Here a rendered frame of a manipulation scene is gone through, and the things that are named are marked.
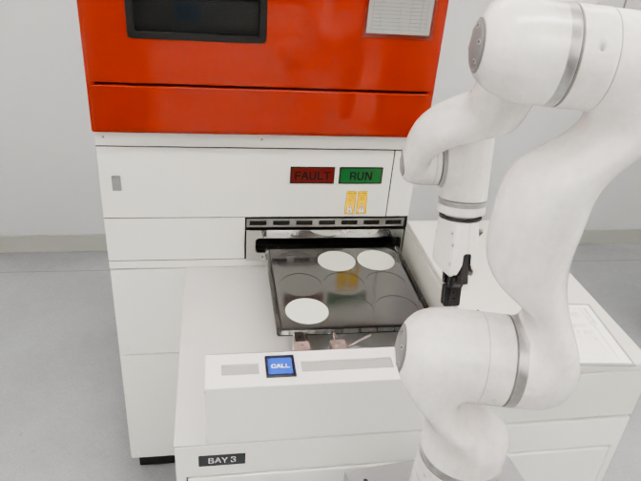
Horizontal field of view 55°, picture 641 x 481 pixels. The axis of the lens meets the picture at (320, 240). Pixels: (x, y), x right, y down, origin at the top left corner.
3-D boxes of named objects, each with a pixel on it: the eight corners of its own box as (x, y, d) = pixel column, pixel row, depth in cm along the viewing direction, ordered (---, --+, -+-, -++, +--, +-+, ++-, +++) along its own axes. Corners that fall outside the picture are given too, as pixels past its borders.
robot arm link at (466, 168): (440, 202, 103) (493, 204, 103) (448, 123, 99) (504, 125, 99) (428, 191, 111) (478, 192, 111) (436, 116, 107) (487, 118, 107)
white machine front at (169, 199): (111, 264, 167) (94, 123, 147) (398, 259, 181) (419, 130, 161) (109, 270, 164) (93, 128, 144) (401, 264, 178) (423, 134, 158)
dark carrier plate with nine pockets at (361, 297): (269, 251, 165) (269, 249, 164) (392, 249, 171) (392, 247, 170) (281, 330, 135) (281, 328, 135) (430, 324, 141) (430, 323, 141)
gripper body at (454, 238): (430, 201, 112) (424, 259, 115) (451, 218, 102) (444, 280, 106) (469, 201, 113) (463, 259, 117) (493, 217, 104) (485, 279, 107)
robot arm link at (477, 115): (442, 79, 78) (398, 196, 106) (562, 84, 80) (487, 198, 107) (435, 26, 82) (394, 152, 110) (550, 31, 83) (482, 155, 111)
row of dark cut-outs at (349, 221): (246, 226, 165) (246, 218, 164) (403, 224, 172) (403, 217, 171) (246, 227, 164) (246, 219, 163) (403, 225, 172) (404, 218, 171)
